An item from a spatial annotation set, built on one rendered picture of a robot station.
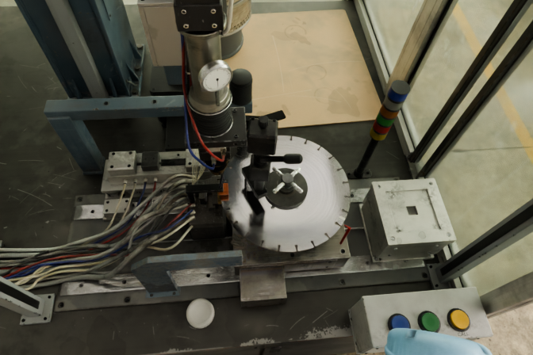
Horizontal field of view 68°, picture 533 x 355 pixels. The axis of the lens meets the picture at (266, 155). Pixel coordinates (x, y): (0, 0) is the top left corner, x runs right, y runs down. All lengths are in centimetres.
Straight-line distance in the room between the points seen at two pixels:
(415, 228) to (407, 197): 9
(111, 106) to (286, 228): 53
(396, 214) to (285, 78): 68
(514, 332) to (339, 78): 137
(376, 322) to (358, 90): 84
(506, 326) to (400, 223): 118
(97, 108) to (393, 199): 80
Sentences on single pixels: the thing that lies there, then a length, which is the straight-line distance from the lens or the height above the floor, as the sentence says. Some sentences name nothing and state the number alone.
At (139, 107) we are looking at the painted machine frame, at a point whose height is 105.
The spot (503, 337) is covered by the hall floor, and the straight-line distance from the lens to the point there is 217.
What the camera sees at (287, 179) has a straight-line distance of 96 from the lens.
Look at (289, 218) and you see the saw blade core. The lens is 97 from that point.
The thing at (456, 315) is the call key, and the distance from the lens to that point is 106.
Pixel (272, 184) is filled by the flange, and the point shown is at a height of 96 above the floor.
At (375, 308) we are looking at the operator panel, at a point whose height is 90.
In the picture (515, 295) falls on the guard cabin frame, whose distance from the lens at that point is 102.
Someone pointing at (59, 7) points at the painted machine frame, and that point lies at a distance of 121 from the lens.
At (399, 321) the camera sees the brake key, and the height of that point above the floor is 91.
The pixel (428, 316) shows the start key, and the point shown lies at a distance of 103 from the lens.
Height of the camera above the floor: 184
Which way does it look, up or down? 57 degrees down
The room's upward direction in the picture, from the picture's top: 5 degrees clockwise
